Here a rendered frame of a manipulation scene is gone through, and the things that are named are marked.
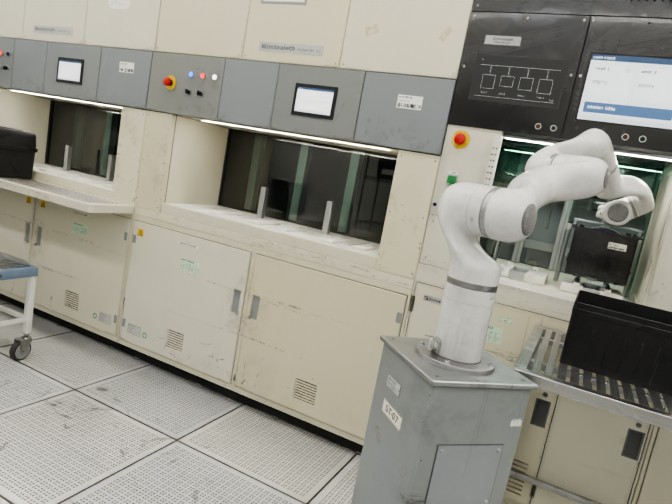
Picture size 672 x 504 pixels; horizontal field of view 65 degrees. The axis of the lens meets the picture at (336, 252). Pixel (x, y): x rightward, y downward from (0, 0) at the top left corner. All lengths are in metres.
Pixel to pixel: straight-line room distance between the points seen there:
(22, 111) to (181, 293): 1.87
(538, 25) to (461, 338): 1.20
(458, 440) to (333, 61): 1.56
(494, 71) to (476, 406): 1.23
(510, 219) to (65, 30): 2.71
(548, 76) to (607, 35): 0.21
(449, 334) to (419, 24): 1.29
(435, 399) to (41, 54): 2.90
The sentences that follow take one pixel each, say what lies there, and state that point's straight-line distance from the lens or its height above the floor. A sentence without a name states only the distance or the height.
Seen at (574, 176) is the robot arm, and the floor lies 1.25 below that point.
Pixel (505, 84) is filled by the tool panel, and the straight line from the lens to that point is 2.02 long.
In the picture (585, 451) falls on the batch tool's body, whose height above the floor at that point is 0.37.
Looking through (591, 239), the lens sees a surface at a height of 1.08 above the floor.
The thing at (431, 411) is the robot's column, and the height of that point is 0.69.
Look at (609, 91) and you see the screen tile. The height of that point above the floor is 1.57.
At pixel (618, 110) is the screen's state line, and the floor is 1.51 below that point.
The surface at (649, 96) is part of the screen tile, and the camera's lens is 1.99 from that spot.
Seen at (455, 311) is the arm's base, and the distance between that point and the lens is 1.25.
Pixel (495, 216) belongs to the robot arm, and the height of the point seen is 1.12.
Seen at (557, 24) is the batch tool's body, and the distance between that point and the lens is 2.06.
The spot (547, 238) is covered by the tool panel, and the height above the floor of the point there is 1.02.
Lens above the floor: 1.15
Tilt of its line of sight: 8 degrees down
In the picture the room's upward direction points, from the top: 11 degrees clockwise
